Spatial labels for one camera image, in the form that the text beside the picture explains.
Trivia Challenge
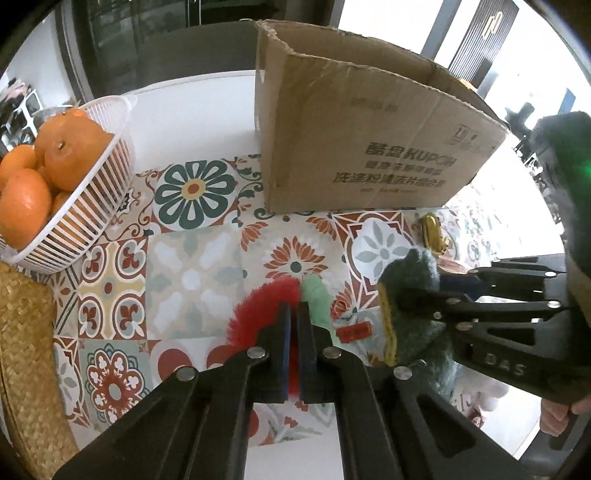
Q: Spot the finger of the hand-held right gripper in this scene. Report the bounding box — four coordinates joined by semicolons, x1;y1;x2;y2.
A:
440;252;570;302
396;292;575;404

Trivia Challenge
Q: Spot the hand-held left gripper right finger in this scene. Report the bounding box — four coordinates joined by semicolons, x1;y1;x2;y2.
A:
297;301;539;480

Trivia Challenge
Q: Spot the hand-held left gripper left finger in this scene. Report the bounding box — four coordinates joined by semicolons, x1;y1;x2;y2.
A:
53;302;293;480

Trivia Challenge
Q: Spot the red and green plush toy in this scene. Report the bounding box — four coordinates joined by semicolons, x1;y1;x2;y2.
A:
225;274;374;361

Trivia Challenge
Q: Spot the dark green plush toy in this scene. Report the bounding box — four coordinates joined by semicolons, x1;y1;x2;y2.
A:
378;246;463;408

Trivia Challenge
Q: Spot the person's right hand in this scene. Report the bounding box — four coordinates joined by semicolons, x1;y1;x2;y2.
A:
539;398;574;438

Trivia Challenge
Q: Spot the gold metal clip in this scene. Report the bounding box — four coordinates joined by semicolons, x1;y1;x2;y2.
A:
421;213;451;256

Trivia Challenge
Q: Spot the floral patterned tablecloth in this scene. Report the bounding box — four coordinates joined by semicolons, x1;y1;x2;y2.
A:
52;154;566;462

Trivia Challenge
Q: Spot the brown cardboard box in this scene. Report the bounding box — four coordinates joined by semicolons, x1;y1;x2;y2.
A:
253;19;510;214

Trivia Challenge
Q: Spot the white plastic basket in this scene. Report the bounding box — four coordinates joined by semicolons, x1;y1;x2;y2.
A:
0;94;138;276

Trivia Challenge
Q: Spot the woven straw mat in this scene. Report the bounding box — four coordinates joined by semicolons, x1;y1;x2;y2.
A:
0;263;80;472

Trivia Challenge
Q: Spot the orange with stem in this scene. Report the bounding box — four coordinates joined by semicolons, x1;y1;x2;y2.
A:
44;121;115;193

